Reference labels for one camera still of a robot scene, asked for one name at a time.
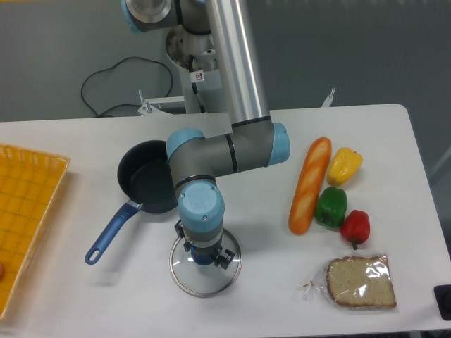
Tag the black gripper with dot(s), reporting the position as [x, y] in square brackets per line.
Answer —
[209, 254]

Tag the table clamp bracket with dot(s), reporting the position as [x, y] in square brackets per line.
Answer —
[329, 99]
[172, 105]

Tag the yellow toy bell pepper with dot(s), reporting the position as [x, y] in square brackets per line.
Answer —
[344, 165]

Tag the red toy bell pepper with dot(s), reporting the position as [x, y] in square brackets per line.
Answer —
[356, 228]

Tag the black object at edge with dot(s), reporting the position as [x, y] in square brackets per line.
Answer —
[442, 295]

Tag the orange plastic basket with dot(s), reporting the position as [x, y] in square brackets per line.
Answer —
[30, 180]

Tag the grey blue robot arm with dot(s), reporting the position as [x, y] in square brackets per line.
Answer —
[255, 140]

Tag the wrapped bread slice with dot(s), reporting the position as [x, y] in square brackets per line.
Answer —
[357, 283]

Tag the right table clamp bracket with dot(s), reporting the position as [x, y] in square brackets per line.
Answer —
[329, 99]

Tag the dark saucepan blue handle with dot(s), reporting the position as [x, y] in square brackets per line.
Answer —
[145, 178]

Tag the toy baguette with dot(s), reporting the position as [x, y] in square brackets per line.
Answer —
[308, 185]

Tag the glass lid blue knob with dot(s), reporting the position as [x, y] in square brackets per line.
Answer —
[204, 281]

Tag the green toy bell pepper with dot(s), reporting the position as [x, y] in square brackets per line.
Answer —
[331, 207]

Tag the left table clamp bracket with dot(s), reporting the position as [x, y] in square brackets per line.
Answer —
[172, 105]

